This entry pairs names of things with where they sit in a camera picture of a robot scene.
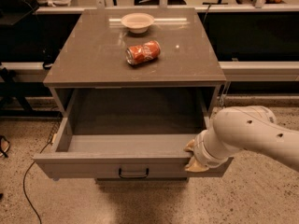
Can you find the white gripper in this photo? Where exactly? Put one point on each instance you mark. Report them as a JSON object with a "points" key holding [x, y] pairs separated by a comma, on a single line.
{"points": [[201, 153]]}

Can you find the grey top drawer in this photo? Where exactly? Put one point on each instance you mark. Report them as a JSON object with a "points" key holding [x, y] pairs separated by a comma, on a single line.
{"points": [[128, 134]]}

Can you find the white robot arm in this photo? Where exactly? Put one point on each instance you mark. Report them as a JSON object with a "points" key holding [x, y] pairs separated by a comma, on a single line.
{"points": [[253, 128]]}

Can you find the grey drawer cabinet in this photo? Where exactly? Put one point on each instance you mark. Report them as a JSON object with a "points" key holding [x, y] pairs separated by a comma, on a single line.
{"points": [[94, 56]]}

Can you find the crushed orange soda can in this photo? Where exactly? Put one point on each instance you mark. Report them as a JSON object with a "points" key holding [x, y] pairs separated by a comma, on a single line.
{"points": [[143, 53]]}

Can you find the white paper bowl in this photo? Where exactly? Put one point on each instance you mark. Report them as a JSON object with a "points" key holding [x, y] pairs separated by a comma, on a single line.
{"points": [[137, 23]]}

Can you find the shoe at left edge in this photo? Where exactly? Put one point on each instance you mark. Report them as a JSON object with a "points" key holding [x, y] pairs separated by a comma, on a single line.
{"points": [[4, 146]]}

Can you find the black stand legs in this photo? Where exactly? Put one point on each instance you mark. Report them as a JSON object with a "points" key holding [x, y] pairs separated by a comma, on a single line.
{"points": [[11, 95]]}

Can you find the wire basket on floor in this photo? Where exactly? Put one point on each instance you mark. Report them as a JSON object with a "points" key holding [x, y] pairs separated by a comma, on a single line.
{"points": [[53, 131]]}

